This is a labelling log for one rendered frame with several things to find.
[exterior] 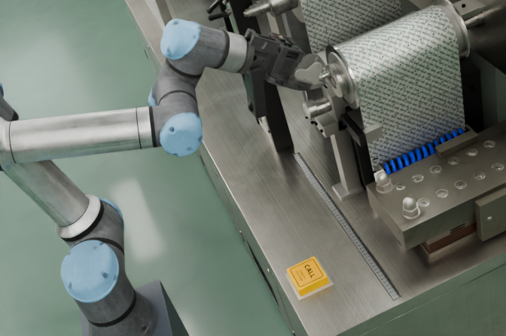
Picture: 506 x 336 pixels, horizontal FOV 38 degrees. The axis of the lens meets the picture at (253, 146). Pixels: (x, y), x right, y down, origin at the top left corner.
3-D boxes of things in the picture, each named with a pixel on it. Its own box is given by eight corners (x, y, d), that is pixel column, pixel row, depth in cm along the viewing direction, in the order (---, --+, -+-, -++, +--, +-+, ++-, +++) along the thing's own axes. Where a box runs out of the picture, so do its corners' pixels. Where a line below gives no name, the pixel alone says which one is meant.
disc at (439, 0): (433, 43, 169) (426, -14, 159) (434, 42, 169) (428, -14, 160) (470, 73, 158) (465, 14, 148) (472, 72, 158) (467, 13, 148)
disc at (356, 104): (332, 88, 166) (320, 33, 156) (334, 87, 166) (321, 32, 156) (363, 122, 155) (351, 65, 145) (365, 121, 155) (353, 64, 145)
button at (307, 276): (288, 275, 165) (285, 268, 163) (316, 262, 166) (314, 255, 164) (300, 297, 160) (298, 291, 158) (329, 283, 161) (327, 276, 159)
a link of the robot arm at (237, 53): (218, 76, 141) (205, 56, 147) (239, 80, 143) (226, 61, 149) (233, 41, 138) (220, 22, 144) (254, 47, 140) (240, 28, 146)
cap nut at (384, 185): (373, 186, 161) (370, 171, 158) (388, 178, 161) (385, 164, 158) (381, 196, 158) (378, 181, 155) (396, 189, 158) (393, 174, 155)
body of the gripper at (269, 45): (309, 54, 145) (256, 40, 139) (291, 92, 149) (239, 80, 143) (294, 38, 151) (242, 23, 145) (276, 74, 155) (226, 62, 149)
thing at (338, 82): (331, 92, 160) (321, 61, 157) (339, 88, 160) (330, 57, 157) (344, 102, 153) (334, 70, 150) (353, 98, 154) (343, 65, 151)
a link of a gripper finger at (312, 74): (340, 70, 151) (303, 60, 146) (327, 95, 153) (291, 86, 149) (333, 63, 153) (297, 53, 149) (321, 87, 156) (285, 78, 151)
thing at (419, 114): (373, 170, 166) (359, 107, 154) (464, 127, 168) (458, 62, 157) (373, 171, 165) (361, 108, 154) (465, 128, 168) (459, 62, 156)
